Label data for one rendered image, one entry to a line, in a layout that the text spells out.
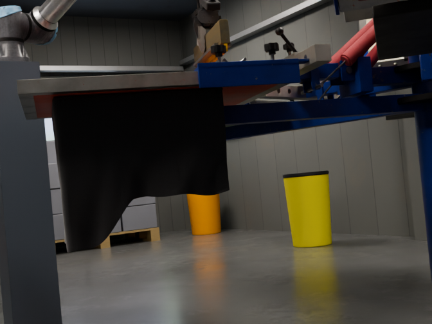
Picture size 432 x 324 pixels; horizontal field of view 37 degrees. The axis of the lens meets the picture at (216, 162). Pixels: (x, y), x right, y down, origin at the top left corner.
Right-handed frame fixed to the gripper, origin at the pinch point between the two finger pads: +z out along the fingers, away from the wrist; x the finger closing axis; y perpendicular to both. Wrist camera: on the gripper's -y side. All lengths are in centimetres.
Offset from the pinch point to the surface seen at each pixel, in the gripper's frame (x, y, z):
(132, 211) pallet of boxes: -40, 574, 74
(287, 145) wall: -214, 488, 13
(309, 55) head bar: -21.2, -30.4, 9.1
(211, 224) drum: -139, 584, 100
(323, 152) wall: -230, 427, 25
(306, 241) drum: -163, 334, 106
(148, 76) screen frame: 26.1, -29.3, 12.7
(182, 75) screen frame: 16.6, -29.3, 12.9
